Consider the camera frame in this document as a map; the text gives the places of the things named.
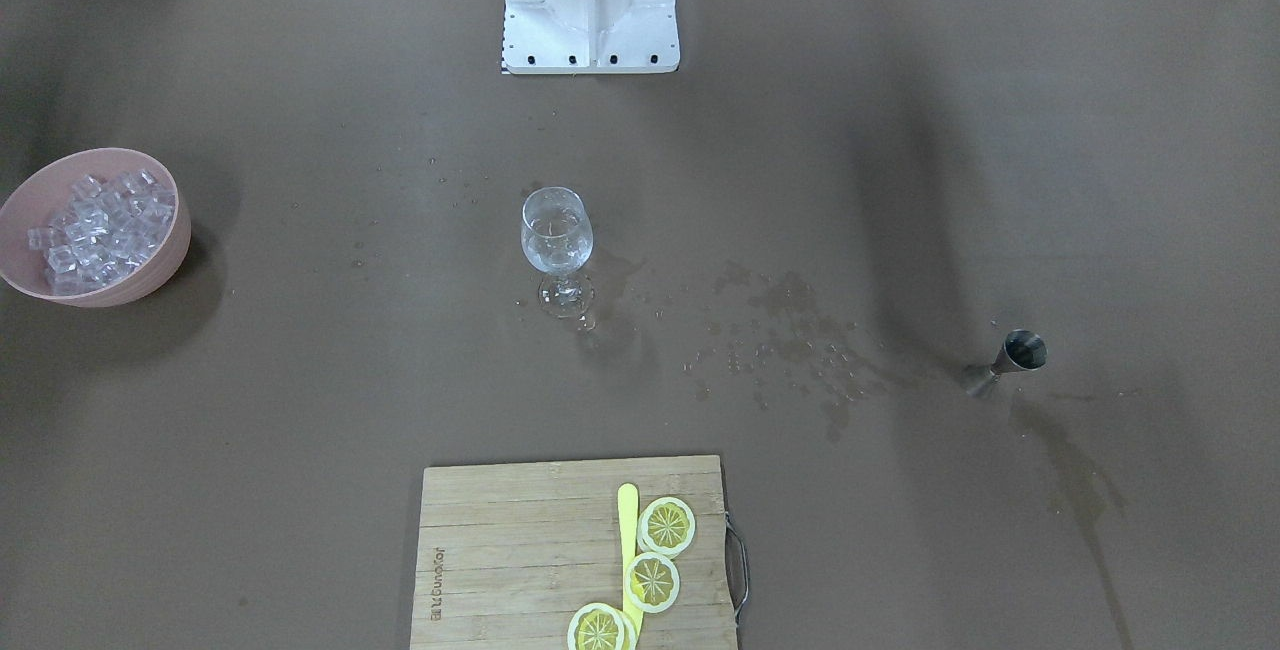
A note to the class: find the steel double jigger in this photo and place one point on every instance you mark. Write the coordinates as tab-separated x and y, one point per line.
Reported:
1022	350

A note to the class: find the clear wine glass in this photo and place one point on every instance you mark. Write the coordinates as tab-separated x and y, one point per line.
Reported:
558	240

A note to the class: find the clear ice cube pile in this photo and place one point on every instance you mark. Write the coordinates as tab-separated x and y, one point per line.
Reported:
104	233

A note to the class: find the yellow plastic knife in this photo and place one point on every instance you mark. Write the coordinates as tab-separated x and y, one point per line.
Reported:
628	513

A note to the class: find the lemon slice far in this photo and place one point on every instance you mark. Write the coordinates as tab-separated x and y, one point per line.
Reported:
666	526

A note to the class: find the lemon slice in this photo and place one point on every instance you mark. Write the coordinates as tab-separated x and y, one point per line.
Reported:
651	583
666	526
599	626

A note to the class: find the lemon slice middle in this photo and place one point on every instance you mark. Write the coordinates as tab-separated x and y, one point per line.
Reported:
651	583

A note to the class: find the bamboo cutting board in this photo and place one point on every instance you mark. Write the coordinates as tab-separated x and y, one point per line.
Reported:
508	553

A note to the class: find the lemon slice near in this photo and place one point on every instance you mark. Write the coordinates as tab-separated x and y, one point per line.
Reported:
599	626

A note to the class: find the pink bowl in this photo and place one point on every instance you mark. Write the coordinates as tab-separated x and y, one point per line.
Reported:
48	190

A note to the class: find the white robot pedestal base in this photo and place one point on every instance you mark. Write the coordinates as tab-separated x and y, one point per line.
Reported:
589	37

